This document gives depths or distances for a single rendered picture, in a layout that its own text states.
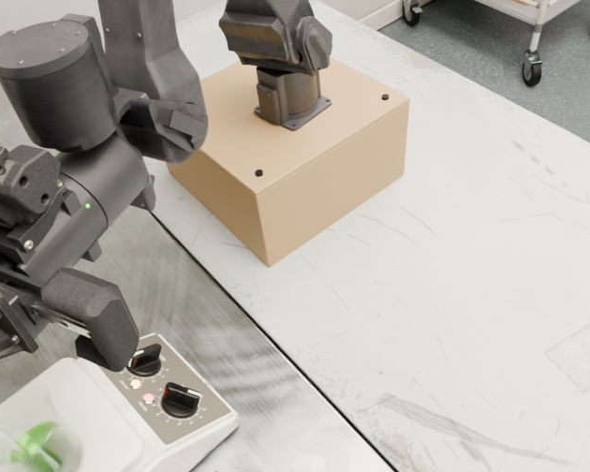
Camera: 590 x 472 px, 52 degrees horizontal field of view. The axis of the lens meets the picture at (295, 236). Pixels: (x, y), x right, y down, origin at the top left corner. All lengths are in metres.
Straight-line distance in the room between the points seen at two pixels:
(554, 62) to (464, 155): 1.89
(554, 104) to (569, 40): 0.44
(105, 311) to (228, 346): 0.31
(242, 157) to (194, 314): 0.17
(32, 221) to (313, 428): 0.33
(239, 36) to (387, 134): 0.21
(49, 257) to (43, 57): 0.11
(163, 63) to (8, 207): 0.15
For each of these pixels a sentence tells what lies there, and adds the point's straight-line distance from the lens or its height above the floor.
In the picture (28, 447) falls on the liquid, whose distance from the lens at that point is 0.51.
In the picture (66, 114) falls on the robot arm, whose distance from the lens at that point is 0.38.
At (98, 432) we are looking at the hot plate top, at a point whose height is 0.99.
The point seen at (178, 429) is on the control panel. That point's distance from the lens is 0.53.
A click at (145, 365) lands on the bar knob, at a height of 0.95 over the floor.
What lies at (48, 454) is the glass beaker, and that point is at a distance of 0.46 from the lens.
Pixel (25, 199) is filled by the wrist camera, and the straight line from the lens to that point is 0.34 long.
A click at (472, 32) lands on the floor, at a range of 2.80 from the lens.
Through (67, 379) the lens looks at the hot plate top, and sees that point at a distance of 0.55.
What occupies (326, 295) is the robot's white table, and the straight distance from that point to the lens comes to 0.65.
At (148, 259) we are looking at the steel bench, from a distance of 0.72.
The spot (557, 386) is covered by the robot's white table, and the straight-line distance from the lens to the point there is 0.62.
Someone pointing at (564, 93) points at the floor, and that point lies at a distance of 2.52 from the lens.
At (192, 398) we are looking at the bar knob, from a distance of 0.54.
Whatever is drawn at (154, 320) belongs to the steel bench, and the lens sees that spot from 0.66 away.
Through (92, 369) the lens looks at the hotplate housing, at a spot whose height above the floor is 0.97.
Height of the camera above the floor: 1.43
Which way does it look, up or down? 49 degrees down
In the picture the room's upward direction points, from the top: 7 degrees counter-clockwise
